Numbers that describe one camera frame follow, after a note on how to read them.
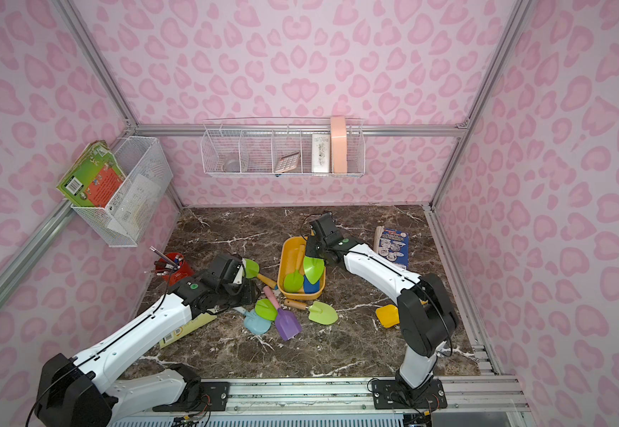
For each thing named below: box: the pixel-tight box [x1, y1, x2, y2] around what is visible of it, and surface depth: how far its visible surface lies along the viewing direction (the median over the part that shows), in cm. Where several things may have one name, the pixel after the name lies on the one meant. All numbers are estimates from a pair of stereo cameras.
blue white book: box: [377, 227, 410, 270], surface depth 107 cm
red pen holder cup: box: [153, 252, 195, 286], surface depth 93 cm
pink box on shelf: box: [330, 115, 348, 174], surface depth 85 cm
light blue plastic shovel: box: [233, 306, 273, 336], surface depth 88 cm
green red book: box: [56, 140, 128, 208], surface depth 73 cm
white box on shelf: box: [311, 133, 331, 174], surface depth 95 cm
